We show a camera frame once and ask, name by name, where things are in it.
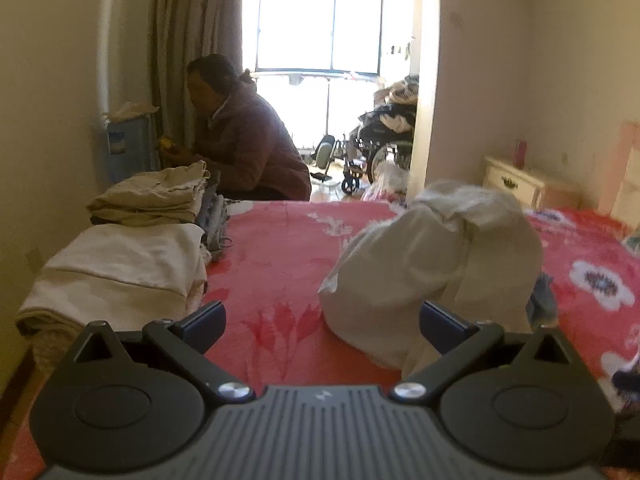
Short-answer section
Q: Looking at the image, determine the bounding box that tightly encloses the clear plastic bag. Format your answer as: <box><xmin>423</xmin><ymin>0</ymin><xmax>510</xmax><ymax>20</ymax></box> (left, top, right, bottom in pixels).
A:
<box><xmin>361</xmin><ymin>160</ymin><xmax>411</xmax><ymax>203</ymax></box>

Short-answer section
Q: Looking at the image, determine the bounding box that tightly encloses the white nightstand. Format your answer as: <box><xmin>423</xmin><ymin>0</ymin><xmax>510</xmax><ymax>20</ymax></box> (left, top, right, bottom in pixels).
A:
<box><xmin>482</xmin><ymin>156</ymin><xmax>583</xmax><ymax>211</ymax></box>

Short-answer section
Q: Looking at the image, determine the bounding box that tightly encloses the beige cloth cover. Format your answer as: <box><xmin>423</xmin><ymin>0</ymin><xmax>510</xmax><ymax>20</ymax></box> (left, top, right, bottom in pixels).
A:
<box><xmin>107</xmin><ymin>101</ymin><xmax>161</xmax><ymax>123</ymax></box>

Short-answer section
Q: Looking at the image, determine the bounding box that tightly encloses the folded beige garment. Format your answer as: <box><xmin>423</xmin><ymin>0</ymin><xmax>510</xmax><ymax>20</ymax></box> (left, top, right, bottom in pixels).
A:
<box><xmin>87</xmin><ymin>160</ymin><xmax>211</xmax><ymax>226</ymax></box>

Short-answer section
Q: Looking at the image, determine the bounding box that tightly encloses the beige knitted sweater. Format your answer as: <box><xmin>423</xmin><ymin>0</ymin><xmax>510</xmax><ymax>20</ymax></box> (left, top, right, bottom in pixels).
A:
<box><xmin>30</xmin><ymin>280</ymin><xmax>208</xmax><ymax>376</ymax></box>

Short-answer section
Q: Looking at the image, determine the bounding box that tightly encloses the beige curtain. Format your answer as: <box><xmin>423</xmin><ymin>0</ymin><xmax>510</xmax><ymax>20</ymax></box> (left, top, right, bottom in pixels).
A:
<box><xmin>150</xmin><ymin>0</ymin><xmax>246</xmax><ymax>161</ymax></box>

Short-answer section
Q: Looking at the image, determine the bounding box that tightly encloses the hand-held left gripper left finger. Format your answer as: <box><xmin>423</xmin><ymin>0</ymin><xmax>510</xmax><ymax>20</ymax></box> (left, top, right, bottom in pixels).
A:
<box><xmin>74</xmin><ymin>301</ymin><xmax>256</xmax><ymax>407</ymax></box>

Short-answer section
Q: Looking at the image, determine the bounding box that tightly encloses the wheelchair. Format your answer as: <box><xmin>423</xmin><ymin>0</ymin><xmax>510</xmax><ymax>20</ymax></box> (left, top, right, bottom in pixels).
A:
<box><xmin>309</xmin><ymin>122</ymin><xmax>416</xmax><ymax>196</ymax></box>

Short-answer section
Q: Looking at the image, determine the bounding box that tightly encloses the pile of clothes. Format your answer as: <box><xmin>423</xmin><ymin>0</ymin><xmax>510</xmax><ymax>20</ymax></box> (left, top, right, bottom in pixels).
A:
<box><xmin>357</xmin><ymin>76</ymin><xmax>421</xmax><ymax>136</ymax></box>

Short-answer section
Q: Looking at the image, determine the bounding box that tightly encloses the red floral blanket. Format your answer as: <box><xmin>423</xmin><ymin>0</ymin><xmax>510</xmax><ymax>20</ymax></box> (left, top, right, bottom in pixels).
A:
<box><xmin>0</xmin><ymin>199</ymin><xmax>640</xmax><ymax>480</ymax></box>

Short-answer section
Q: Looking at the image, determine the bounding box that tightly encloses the blue garment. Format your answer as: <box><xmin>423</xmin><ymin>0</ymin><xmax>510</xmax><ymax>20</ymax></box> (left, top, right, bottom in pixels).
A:
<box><xmin>527</xmin><ymin>272</ymin><xmax>560</xmax><ymax>328</ymax></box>

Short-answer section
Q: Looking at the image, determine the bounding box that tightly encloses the white wall pipe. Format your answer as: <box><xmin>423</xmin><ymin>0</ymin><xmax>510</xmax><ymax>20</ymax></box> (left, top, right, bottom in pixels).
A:
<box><xmin>92</xmin><ymin>0</ymin><xmax>118</xmax><ymax>128</ymax></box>

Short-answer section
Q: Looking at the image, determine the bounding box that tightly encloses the blue water bottle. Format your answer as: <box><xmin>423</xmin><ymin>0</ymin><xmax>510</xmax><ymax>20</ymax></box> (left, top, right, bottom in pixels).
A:
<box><xmin>102</xmin><ymin>112</ymin><xmax>161</xmax><ymax>186</ymax></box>

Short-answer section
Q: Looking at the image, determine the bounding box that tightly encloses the white sweatshirt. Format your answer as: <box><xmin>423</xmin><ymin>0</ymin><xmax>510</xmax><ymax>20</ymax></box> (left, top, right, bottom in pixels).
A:
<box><xmin>318</xmin><ymin>179</ymin><xmax>545</xmax><ymax>371</ymax></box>

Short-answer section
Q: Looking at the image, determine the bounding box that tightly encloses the window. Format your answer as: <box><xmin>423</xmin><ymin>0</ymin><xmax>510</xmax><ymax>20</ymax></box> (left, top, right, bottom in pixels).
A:
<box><xmin>255</xmin><ymin>0</ymin><xmax>383</xmax><ymax>73</ymax></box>

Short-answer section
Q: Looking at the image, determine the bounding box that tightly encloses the grey patterned garment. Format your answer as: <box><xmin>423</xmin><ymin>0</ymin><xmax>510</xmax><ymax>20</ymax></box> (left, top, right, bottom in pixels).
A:
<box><xmin>192</xmin><ymin>185</ymin><xmax>236</xmax><ymax>263</ymax></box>

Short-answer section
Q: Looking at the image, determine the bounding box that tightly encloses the folded white garment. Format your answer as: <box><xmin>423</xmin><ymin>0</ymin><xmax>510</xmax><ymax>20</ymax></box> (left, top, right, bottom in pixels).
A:
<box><xmin>15</xmin><ymin>222</ymin><xmax>208</xmax><ymax>341</ymax></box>

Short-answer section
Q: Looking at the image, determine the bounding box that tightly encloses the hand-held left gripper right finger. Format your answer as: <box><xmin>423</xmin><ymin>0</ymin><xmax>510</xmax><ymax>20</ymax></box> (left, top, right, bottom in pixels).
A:
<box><xmin>390</xmin><ymin>301</ymin><xmax>577</xmax><ymax>407</ymax></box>

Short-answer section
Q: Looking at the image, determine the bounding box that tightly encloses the pink headboard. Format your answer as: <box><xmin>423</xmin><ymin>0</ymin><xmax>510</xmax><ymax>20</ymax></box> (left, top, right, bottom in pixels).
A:
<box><xmin>597</xmin><ymin>120</ymin><xmax>640</xmax><ymax>231</ymax></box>

